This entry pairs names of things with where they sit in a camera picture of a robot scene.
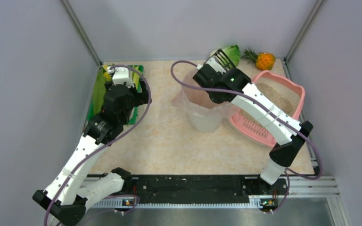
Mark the green plastic tray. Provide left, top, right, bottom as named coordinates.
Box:
left=86, top=65, right=138, bottom=125

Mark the toy napa cabbage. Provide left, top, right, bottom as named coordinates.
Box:
left=209, top=45, right=241, bottom=66

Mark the white trash bin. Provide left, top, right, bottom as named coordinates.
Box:
left=187, top=106, right=223, bottom=133

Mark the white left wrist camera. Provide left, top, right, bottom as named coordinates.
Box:
left=107, top=67, right=135, bottom=88

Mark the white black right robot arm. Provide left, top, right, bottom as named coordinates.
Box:
left=193, top=64, right=313, bottom=185

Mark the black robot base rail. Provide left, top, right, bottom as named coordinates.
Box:
left=113, top=175, right=288, bottom=204

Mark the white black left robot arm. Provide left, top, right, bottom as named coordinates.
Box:
left=33, top=79, right=152, bottom=226

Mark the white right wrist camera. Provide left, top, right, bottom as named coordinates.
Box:
left=196, top=56, right=226, bottom=74

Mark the large green leaf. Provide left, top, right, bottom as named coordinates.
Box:
left=92, top=68, right=107, bottom=115

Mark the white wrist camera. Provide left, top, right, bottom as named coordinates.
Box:
left=196, top=56, right=226, bottom=74
left=107, top=67, right=135, bottom=88

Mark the yellow toy corn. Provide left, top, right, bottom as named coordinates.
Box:
left=102, top=65, right=112, bottom=81

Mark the pink plastic bin liner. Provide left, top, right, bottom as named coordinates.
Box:
left=171, top=86, right=238, bottom=118

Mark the orange toy pineapple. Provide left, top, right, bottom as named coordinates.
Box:
left=242, top=48, right=276, bottom=71

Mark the black litter scoop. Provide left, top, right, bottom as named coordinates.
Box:
left=212, top=48, right=236, bottom=71

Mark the beige cat litter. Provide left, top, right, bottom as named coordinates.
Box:
left=256, top=83, right=294, bottom=116

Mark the pink white litter box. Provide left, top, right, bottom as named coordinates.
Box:
left=229, top=71, right=305, bottom=147

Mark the white green toy celery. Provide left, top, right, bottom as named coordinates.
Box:
left=132, top=65, right=144, bottom=92

